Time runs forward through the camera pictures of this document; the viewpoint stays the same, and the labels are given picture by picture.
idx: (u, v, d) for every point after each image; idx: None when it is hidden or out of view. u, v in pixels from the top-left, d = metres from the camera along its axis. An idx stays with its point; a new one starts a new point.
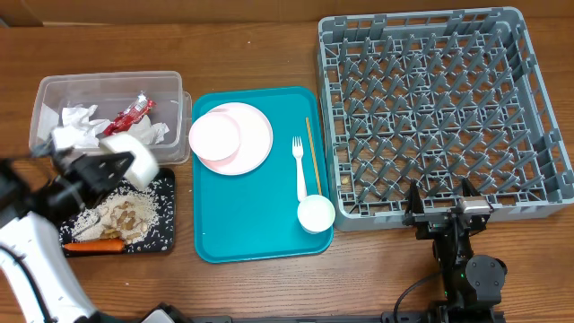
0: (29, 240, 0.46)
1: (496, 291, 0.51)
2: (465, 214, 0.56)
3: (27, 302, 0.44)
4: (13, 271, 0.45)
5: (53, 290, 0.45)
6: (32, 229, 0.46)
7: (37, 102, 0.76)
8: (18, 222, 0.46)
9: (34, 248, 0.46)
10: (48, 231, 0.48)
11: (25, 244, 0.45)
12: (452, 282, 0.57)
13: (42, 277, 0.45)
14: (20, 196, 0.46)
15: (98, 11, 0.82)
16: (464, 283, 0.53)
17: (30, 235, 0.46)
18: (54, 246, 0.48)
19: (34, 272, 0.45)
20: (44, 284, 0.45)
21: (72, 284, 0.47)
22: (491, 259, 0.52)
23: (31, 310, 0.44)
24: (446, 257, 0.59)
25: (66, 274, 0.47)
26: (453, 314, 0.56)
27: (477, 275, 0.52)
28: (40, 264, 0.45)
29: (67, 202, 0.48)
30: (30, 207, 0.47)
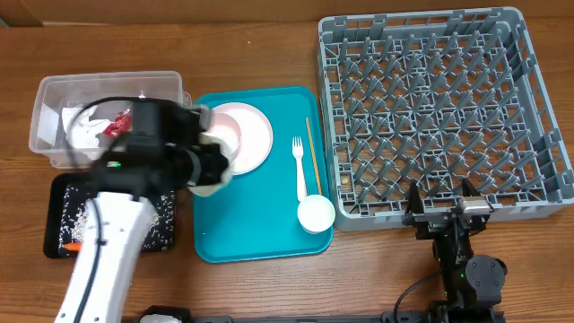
0: (121, 229, 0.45)
1: (496, 291, 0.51)
2: (465, 214, 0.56)
3: (74, 290, 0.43)
4: (90, 248, 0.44)
5: (98, 305, 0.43)
6: (130, 222, 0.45)
7: (37, 102, 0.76)
8: (128, 200, 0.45)
9: (118, 243, 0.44)
10: (140, 231, 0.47)
11: (116, 231, 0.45)
12: (452, 282, 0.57)
13: (102, 273, 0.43)
14: (158, 160, 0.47)
15: (98, 11, 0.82)
16: (464, 283, 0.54)
17: (125, 225, 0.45)
18: (133, 245, 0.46)
19: (100, 266, 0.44)
20: (97, 288, 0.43)
21: (116, 308, 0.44)
22: (491, 259, 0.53)
23: (70, 301, 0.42)
24: (446, 257, 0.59)
25: (119, 293, 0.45)
26: (453, 314, 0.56)
27: (477, 275, 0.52)
28: (112, 266, 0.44)
29: (178, 177, 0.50)
30: (156, 179, 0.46)
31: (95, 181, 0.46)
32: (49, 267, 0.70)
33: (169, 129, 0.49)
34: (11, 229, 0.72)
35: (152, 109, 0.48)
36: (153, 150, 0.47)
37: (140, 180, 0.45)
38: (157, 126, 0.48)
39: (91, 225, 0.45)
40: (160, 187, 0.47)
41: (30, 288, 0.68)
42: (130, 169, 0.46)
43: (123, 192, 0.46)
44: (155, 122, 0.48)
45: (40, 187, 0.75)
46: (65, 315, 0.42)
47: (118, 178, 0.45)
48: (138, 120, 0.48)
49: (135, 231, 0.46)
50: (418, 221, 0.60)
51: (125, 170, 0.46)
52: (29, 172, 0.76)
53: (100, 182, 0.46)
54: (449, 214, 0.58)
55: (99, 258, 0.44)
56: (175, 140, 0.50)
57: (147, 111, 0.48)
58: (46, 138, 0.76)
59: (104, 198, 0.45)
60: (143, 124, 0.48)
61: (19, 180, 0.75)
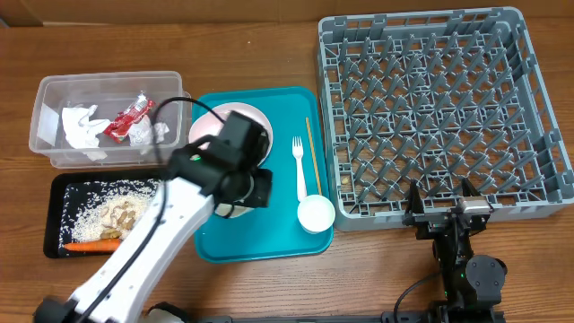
0: (180, 216, 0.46)
1: (496, 291, 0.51)
2: (465, 214, 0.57)
3: (122, 253, 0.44)
4: (147, 223, 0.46)
5: (135, 274, 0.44)
6: (191, 211, 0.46)
7: (37, 102, 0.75)
8: (195, 192, 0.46)
9: (174, 227, 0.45)
10: (195, 222, 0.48)
11: (175, 217, 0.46)
12: (452, 282, 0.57)
13: (147, 252, 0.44)
14: (234, 169, 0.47)
15: (98, 11, 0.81)
16: (465, 283, 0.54)
17: (185, 213, 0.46)
18: (183, 234, 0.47)
19: (148, 245, 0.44)
20: (141, 259, 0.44)
21: (150, 283, 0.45)
22: (491, 259, 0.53)
23: (113, 262, 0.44)
24: (446, 257, 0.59)
25: (157, 271, 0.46)
26: (453, 314, 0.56)
27: (477, 275, 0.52)
28: (160, 244, 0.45)
29: (237, 196, 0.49)
30: (223, 187, 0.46)
31: (173, 166, 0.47)
32: (50, 267, 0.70)
33: (249, 148, 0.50)
34: (11, 229, 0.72)
35: (246, 124, 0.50)
36: (231, 161, 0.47)
37: (213, 181, 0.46)
38: (242, 142, 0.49)
39: (157, 202, 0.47)
40: (223, 194, 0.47)
41: (30, 289, 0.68)
42: (209, 167, 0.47)
43: (194, 185, 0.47)
44: (243, 137, 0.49)
45: (40, 187, 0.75)
46: (105, 272, 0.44)
47: (195, 173, 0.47)
48: (229, 130, 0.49)
49: (186, 225, 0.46)
50: (418, 222, 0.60)
51: (203, 166, 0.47)
52: (29, 172, 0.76)
53: (178, 169, 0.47)
54: (449, 214, 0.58)
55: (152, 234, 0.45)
56: (250, 161, 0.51)
57: (240, 126, 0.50)
58: (46, 138, 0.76)
59: (176, 183, 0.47)
60: (233, 135, 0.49)
61: (19, 180, 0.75)
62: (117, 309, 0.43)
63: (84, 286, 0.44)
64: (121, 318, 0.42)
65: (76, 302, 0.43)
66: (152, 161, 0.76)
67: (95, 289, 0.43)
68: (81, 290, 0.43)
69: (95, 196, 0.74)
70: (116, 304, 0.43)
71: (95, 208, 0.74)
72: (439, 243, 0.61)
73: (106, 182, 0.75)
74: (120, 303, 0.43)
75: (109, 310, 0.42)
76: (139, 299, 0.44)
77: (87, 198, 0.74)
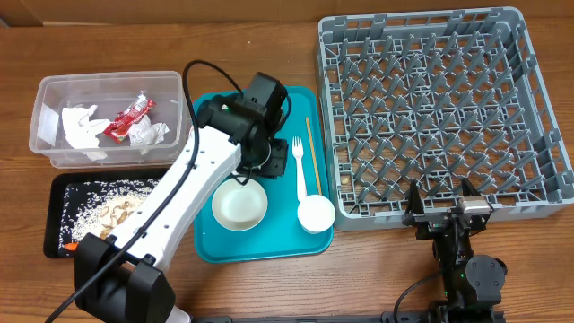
0: (212, 161, 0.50)
1: (495, 291, 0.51)
2: (465, 214, 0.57)
3: (158, 195, 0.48)
4: (180, 168, 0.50)
5: (170, 213, 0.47)
6: (221, 158, 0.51)
7: (37, 102, 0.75)
8: (224, 139, 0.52)
9: (205, 171, 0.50)
10: (224, 169, 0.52)
11: (206, 161, 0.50)
12: (452, 281, 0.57)
13: (181, 191, 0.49)
14: (261, 118, 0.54)
15: (99, 11, 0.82)
16: (464, 283, 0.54)
17: (216, 159, 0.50)
18: (213, 179, 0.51)
19: (182, 187, 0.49)
20: (176, 200, 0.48)
21: (181, 224, 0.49)
22: (491, 259, 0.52)
23: (150, 203, 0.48)
24: (446, 256, 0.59)
25: (188, 214, 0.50)
26: (453, 314, 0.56)
27: (478, 275, 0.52)
28: (192, 188, 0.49)
29: (258, 148, 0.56)
30: (250, 135, 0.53)
31: (205, 114, 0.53)
32: (49, 267, 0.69)
33: (273, 107, 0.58)
34: (10, 229, 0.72)
35: (272, 84, 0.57)
36: (257, 111, 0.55)
37: (242, 128, 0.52)
38: (268, 100, 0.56)
39: (188, 149, 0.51)
40: (248, 143, 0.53)
41: (30, 289, 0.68)
42: (238, 115, 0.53)
43: (224, 129, 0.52)
44: (269, 96, 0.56)
45: (39, 187, 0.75)
46: (142, 212, 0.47)
47: (225, 118, 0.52)
48: (256, 89, 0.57)
49: (216, 172, 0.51)
50: (418, 221, 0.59)
51: (232, 115, 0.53)
52: (30, 172, 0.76)
53: (209, 116, 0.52)
54: (449, 213, 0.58)
55: (186, 178, 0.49)
56: (272, 121, 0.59)
57: (265, 85, 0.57)
58: (46, 138, 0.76)
59: (208, 129, 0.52)
60: (259, 94, 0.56)
61: (19, 180, 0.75)
62: (154, 247, 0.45)
63: (123, 225, 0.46)
64: (158, 255, 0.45)
65: (114, 240, 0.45)
66: (152, 161, 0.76)
67: (133, 228, 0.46)
68: (118, 229, 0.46)
69: (95, 196, 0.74)
70: (152, 241, 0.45)
71: (95, 208, 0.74)
72: (440, 242, 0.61)
73: (106, 182, 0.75)
74: (157, 240, 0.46)
75: (146, 248, 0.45)
76: (172, 240, 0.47)
77: (87, 198, 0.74)
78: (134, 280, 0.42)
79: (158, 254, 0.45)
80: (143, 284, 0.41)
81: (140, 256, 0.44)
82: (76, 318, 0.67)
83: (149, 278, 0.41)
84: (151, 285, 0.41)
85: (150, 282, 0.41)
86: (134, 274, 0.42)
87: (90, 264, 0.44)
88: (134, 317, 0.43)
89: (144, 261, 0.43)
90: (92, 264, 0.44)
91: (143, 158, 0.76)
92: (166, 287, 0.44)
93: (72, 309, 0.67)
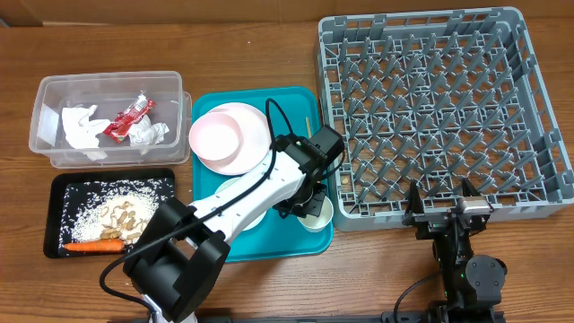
0: (282, 178, 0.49)
1: (495, 291, 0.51)
2: (465, 214, 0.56)
3: (233, 188, 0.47)
4: (256, 174, 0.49)
5: (244, 207, 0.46)
6: (292, 178, 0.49)
7: (37, 102, 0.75)
8: (294, 168, 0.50)
9: (275, 184, 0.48)
10: (287, 191, 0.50)
11: (279, 177, 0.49)
12: (452, 282, 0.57)
13: (254, 194, 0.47)
14: (325, 161, 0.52)
15: (99, 10, 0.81)
16: (464, 283, 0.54)
17: (286, 178, 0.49)
18: (278, 196, 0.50)
19: (256, 191, 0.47)
20: (249, 198, 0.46)
21: (242, 226, 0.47)
22: (491, 260, 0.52)
23: (229, 191, 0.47)
24: (445, 256, 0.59)
25: (253, 216, 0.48)
26: (453, 314, 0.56)
27: (478, 275, 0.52)
28: (264, 194, 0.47)
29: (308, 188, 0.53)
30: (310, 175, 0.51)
31: (280, 141, 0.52)
32: (49, 267, 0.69)
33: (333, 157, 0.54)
34: (10, 229, 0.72)
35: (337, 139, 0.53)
36: (323, 155, 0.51)
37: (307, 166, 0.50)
38: (331, 149, 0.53)
39: (265, 162, 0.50)
40: (308, 180, 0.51)
41: (30, 289, 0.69)
42: (307, 151, 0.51)
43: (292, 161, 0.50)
44: (332, 147, 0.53)
45: (39, 187, 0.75)
46: (220, 196, 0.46)
47: (296, 153, 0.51)
48: (320, 136, 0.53)
49: (283, 189, 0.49)
50: (418, 220, 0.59)
51: (302, 151, 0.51)
52: (30, 172, 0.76)
53: (283, 144, 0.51)
54: (449, 213, 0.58)
55: (260, 183, 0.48)
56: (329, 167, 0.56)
57: (329, 135, 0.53)
58: (46, 138, 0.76)
59: (281, 156, 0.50)
60: (324, 142, 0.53)
61: (19, 180, 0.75)
62: (226, 227, 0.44)
63: (201, 200, 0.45)
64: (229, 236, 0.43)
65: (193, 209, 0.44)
66: (152, 161, 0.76)
67: (210, 205, 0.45)
68: (197, 202, 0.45)
69: (95, 196, 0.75)
70: (222, 223, 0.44)
71: (95, 208, 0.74)
72: (440, 242, 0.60)
73: (106, 182, 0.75)
74: (225, 226, 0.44)
75: (218, 226, 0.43)
76: (234, 234, 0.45)
77: (87, 198, 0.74)
78: (202, 250, 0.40)
79: (230, 234, 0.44)
80: (209, 257, 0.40)
81: (213, 230, 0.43)
82: (76, 318, 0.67)
83: (216, 252, 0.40)
84: (216, 258, 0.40)
85: (218, 254, 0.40)
86: (203, 245, 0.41)
87: (163, 222, 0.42)
88: (184, 288, 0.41)
89: (218, 235, 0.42)
90: (166, 224, 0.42)
91: (143, 158, 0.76)
92: (219, 268, 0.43)
93: (73, 308, 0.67)
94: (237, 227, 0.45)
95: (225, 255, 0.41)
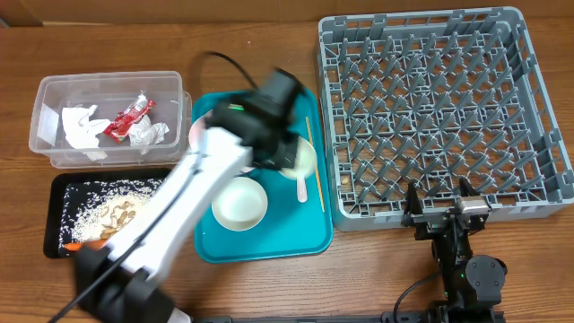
0: (218, 168, 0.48)
1: (496, 291, 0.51)
2: (464, 214, 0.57)
3: (158, 204, 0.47)
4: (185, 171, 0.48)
5: (170, 224, 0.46)
6: (225, 163, 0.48)
7: (37, 102, 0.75)
8: (231, 145, 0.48)
9: (206, 178, 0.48)
10: (230, 173, 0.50)
11: (213, 166, 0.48)
12: (452, 282, 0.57)
13: (181, 203, 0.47)
14: (275, 117, 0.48)
15: (99, 10, 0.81)
16: (464, 283, 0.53)
17: (221, 165, 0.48)
18: (220, 184, 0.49)
19: (186, 194, 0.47)
20: (178, 208, 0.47)
21: (182, 235, 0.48)
22: (491, 260, 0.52)
23: (150, 213, 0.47)
24: (443, 256, 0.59)
25: (193, 221, 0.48)
26: (453, 314, 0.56)
27: (479, 275, 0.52)
28: (195, 196, 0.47)
29: (269, 145, 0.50)
30: (259, 135, 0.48)
31: (215, 114, 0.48)
32: (49, 267, 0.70)
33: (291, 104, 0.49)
34: (10, 229, 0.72)
35: (288, 79, 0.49)
36: (271, 112, 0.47)
37: (251, 135, 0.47)
38: (282, 99, 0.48)
39: (194, 152, 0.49)
40: (259, 144, 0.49)
41: (30, 289, 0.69)
42: (250, 114, 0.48)
43: (237, 129, 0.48)
44: (283, 94, 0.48)
45: (39, 187, 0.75)
46: (142, 220, 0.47)
47: (234, 124, 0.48)
48: (271, 84, 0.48)
49: (223, 174, 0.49)
50: (417, 222, 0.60)
51: (242, 117, 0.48)
52: (30, 172, 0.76)
53: (217, 117, 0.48)
54: (448, 215, 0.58)
55: (187, 184, 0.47)
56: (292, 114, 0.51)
57: (280, 82, 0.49)
58: (46, 138, 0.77)
59: (215, 134, 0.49)
60: (273, 90, 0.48)
61: (19, 181, 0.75)
62: (152, 255, 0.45)
63: (121, 234, 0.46)
64: (155, 265, 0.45)
65: (110, 249, 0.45)
66: (152, 161, 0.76)
67: (131, 237, 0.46)
68: (117, 239, 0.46)
69: (95, 196, 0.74)
70: (146, 254, 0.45)
71: (95, 208, 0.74)
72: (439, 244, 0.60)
73: (106, 182, 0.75)
74: (152, 254, 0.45)
75: (143, 257, 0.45)
76: (170, 252, 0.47)
77: (87, 198, 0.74)
78: (130, 292, 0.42)
79: (158, 259, 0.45)
80: (139, 296, 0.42)
81: (137, 265, 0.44)
82: (74, 318, 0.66)
83: (143, 291, 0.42)
84: (146, 296, 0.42)
85: (146, 292, 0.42)
86: (130, 286, 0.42)
87: (85, 273, 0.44)
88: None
89: (142, 273, 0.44)
90: (88, 272, 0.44)
91: (143, 158, 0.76)
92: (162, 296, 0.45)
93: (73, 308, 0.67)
94: (167, 248, 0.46)
95: (154, 289, 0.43)
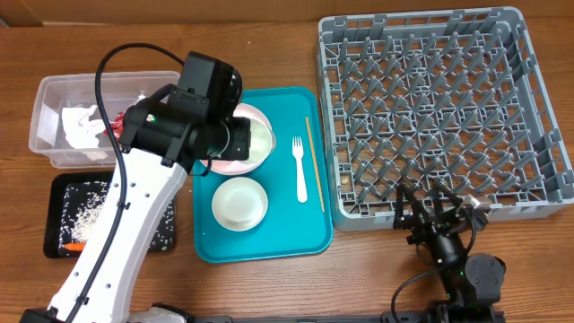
0: (147, 195, 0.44)
1: (495, 288, 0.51)
2: (473, 212, 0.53)
3: (91, 251, 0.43)
4: (112, 209, 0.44)
5: (111, 273, 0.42)
6: (157, 188, 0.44)
7: (37, 102, 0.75)
8: (157, 163, 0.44)
9: (139, 209, 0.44)
10: (165, 198, 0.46)
11: (141, 196, 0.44)
12: (452, 281, 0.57)
13: (114, 246, 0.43)
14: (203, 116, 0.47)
15: (98, 11, 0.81)
16: (464, 281, 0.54)
17: (151, 191, 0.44)
18: (155, 208, 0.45)
19: (118, 232, 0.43)
20: (113, 254, 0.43)
21: (131, 274, 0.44)
22: (491, 258, 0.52)
23: (86, 262, 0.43)
24: (438, 255, 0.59)
25: (132, 261, 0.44)
26: (453, 313, 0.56)
27: (478, 274, 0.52)
28: (127, 235, 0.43)
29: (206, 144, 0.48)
30: (190, 141, 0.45)
31: (130, 132, 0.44)
32: (49, 267, 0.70)
33: (218, 91, 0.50)
34: (10, 229, 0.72)
35: (209, 65, 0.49)
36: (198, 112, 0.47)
37: (179, 139, 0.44)
38: (207, 89, 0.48)
39: (117, 183, 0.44)
40: (189, 152, 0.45)
41: (30, 289, 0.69)
42: (172, 120, 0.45)
43: (163, 138, 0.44)
44: (208, 83, 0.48)
45: (39, 187, 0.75)
46: (78, 273, 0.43)
47: (155, 134, 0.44)
48: (193, 75, 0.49)
49: (160, 197, 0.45)
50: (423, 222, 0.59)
51: (164, 123, 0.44)
52: (30, 172, 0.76)
53: (134, 133, 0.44)
54: (461, 208, 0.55)
55: (118, 222, 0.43)
56: (219, 109, 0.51)
57: (202, 70, 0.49)
58: (46, 138, 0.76)
59: (133, 156, 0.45)
60: (196, 82, 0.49)
61: (19, 180, 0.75)
62: (100, 308, 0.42)
63: (60, 292, 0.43)
64: (106, 317, 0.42)
65: (56, 312, 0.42)
66: None
67: (73, 294, 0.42)
68: (57, 298, 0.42)
69: (95, 196, 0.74)
70: (95, 308, 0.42)
71: (95, 208, 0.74)
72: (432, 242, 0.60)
73: (106, 182, 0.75)
74: (100, 306, 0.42)
75: (92, 312, 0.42)
76: (121, 297, 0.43)
77: (87, 198, 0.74)
78: None
79: (109, 311, 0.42)
80: None
81: None
82: None
83: None
84: None
85: None
86: None
87: None
88: None
89: None
90: None
91: None
92: None
93: None
94: (114, 297, 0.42)
95: None
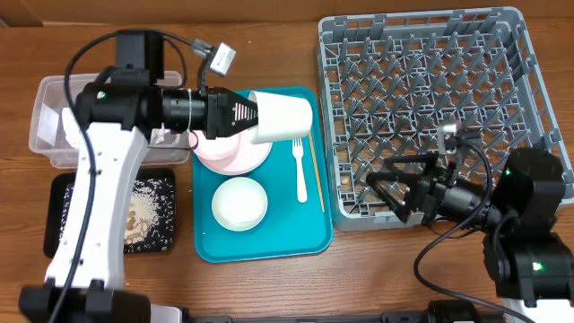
0: (116, 159, 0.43)
1: (553, 178, 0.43)
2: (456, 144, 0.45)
3: (73, 219, 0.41)
4: (83, 178, 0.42)
5: (100, 231, 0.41)
6: (125, 152, 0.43)
7: (36, 102, 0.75)
8: (117, 131, 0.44)
9: (111, 171, 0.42)
10: (134, 161, 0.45)
11: (110, 161, 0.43)
12: (505, 200, 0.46)
13: (94, 207, 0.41)
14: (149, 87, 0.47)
15: (98, 12, 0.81)
16: (513, 183, 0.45)
17: (118, 154, 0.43)
18: (128, 170, 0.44)
19: (97, 195, 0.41)
20: (97, 215, 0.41)
21: (118, 234, 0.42)
22: (541, 152, 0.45)
23: (72, 229, 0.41)
24: (458, 210, 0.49)
25: (117, 221, 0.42)
26: (508, 240, 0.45)
27: (527, 163, 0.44)
28: (107, 196, 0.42)
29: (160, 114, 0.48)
30: (143, 109, 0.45)
31: (81, 114, 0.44)
32: None
33: (154, 64, 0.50)
34: (10, 229, 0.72)
35: (141, 39, 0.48)
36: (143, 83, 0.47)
37: (130, 109, 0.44)
38: (144, 60, 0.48)
39: (83, 155, 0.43)
40: (145, 121, 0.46)
41: None
42: (119, 94, 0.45)
43: (116, 111, 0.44)
44: (144, 56, 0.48)
45: (40, 187, 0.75)
46: (67, 241, 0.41)
47: (108, 108, 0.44)
48: (126, 51, 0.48)
49: (129, 159, 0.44)
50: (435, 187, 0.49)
51: (114, 98, 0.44)
52: (30, 172, 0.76)
53: (88, 113, 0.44)
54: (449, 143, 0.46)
55: (93, 187, 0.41)
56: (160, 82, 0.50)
57: (134, 44, 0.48)
58: (46, 138, 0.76)
59: (97, 127, 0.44)
60: (134, 56, 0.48)
61: (19, 181, 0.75)
62: (97, 267, 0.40)
63: (52, 264, 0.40)
64: (106, 273, 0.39)
65: (53, 281, 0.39)
66: (152, 161, 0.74)
67: (65, 260, 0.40)
68: (51, 268, 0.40)
69: None
70: (92, 268, 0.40)
71: None
72: (443, 203, 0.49)
73: None
74: (95, 265, 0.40)
75: (90, 273, 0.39)
76: (115, 256, 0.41)
77: None
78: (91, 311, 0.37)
79: (107, 267, 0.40)
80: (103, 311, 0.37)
81: (86, 283, 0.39)
82: None
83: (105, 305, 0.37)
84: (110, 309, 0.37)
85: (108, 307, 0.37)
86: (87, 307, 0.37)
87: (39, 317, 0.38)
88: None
89: (95, 285, 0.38)
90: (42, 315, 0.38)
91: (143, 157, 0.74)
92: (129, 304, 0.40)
93: None
94: (108, 255, 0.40)
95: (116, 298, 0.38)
